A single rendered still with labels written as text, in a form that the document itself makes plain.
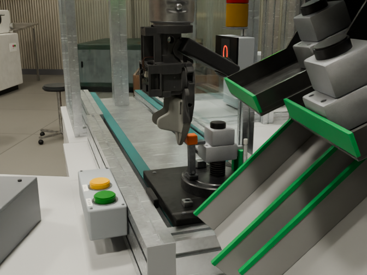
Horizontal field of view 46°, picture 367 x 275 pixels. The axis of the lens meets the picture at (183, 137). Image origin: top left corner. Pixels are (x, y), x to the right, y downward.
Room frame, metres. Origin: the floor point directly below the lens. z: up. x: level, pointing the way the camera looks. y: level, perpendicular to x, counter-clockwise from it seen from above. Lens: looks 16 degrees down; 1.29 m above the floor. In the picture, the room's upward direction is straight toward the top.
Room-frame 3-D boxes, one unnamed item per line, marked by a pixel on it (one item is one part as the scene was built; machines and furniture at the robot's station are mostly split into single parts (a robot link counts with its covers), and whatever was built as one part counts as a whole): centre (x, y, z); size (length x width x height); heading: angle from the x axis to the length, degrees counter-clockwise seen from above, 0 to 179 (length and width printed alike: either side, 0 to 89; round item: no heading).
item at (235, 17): (1.00, -0.12, 1.28); 0.05 x 0.05 x 0.05
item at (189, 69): (0.75, 0.03, 1.21); 0.09 x 0.08 x 0.12; 108
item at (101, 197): (0.73, 0.14, 0.96); 0.04 x 0.04 x 0.02
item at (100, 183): (0.79, 0.17, 0.96); 0.04 x 0.04 x 0.02
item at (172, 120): (0.74, 0.02, 1.10); 0.06 x 0.03 x 0.09; 108
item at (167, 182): (0.78, -0.07, 0.96); 0.24 x 0.24 x 0.02; 18
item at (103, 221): (0.79, 0.17, 0.93); 0.21 x 0.07 x 0.06; 18
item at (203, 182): (0.78, -0.07, 0.98); 0.14 x 0.14 x 0.02
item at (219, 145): (0.78, -0.07, 1.06); 0.08 x 0.04 x 0.07; 108
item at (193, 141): (0.77, -0.02, 1.04); 0.04 x 0.02 x 0.08; 108
